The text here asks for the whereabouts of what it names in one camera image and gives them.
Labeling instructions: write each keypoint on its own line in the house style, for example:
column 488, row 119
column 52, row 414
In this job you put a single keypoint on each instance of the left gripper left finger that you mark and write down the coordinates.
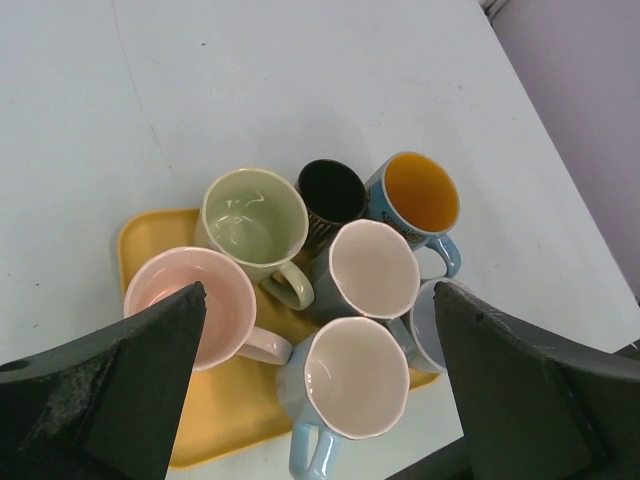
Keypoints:
column 106, row 405

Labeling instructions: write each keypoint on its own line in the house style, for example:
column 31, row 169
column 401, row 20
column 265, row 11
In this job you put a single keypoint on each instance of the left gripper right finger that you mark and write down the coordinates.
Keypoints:
column 568, row 411

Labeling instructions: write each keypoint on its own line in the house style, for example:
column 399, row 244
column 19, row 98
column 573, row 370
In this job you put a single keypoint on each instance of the pink mug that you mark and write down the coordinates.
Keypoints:
column 231, row 307

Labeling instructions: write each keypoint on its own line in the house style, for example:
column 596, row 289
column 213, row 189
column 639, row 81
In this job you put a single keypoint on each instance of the light grey mug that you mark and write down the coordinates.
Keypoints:
column 416, row 332

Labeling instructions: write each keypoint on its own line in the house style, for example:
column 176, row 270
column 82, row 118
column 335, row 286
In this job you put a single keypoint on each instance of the light blue mug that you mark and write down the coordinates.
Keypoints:
column 349, row 380

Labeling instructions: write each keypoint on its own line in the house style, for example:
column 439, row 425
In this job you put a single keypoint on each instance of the dark grey mug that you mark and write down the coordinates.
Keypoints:
column 367, row 270

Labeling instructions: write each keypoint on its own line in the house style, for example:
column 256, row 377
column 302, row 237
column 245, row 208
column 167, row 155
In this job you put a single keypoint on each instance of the light green mug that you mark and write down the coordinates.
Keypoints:
column 259, row 220

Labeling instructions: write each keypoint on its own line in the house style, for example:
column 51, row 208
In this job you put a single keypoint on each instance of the blue butterfly mug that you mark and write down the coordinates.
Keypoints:
column 416, row 197

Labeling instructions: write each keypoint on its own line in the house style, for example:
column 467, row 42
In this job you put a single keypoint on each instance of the brown dark mug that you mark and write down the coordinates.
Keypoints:
column 334, row 195

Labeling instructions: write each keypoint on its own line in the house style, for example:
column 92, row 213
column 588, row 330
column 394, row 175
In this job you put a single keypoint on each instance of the right aluminium frame post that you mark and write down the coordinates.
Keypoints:
column 492, row 7

